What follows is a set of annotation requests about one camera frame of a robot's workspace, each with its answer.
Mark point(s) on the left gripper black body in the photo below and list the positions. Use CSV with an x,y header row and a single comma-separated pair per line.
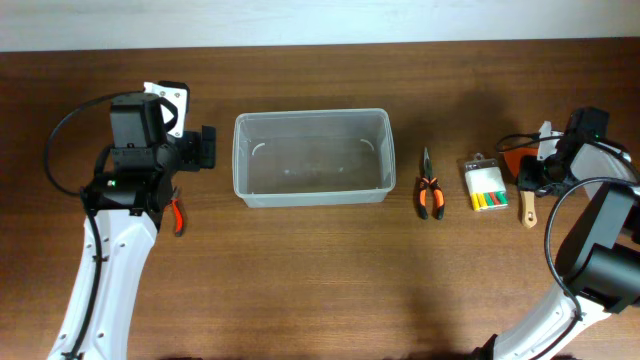
x,y
196,151

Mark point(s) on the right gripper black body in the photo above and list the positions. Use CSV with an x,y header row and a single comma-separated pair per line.
x,y
546,176

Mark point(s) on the orange scraper wooden handle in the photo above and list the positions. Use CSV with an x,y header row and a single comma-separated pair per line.
x,y
513,161

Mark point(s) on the clear box coloured tubes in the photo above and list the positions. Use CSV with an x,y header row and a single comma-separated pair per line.
x,y
485,183

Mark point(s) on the orange black long-nose pliers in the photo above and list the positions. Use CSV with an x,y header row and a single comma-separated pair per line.
x,y
429,183

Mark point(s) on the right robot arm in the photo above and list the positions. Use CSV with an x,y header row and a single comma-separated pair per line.
x,y
596,188

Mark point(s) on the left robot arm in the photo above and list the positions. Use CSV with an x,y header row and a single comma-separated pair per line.
x,y
124,205

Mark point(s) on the clear plastic container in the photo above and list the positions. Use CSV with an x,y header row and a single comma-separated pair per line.
x,y
313,157

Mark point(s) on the small red-handled pliers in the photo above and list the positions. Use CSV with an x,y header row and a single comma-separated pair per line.
x,y
178,214

